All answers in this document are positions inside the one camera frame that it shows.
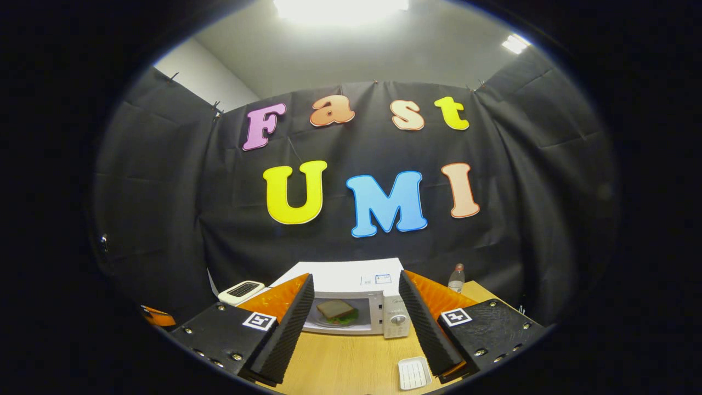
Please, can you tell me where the black backdrop cloth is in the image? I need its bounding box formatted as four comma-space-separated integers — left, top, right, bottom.
92, 47, 620, 330

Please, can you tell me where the white toaster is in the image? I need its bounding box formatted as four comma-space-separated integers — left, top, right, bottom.
218, 280, 269, 306

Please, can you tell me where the clear bottle with red label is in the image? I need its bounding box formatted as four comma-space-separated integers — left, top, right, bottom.
448, 263, 466, 294

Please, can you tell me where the small ceiling light panel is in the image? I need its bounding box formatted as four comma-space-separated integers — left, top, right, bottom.
502, 34, 531, 54

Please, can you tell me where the white microwave oven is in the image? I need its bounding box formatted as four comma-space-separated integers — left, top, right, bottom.
271, 258, 411, 339

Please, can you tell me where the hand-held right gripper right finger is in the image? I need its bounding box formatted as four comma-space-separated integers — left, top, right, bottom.
398, 269, 549, 383

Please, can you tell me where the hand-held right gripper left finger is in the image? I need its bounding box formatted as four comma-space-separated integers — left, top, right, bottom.
170, 273, 315, 386

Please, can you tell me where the large ceiling light panel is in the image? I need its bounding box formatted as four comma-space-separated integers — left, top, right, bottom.
273, 0, 409, 27

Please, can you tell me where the small white ribbed tray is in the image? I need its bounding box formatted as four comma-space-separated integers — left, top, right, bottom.
398, 357, 433, 391

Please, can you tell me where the lettuce sandwich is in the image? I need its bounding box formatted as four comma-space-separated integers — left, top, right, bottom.
316, 299, 360, 326

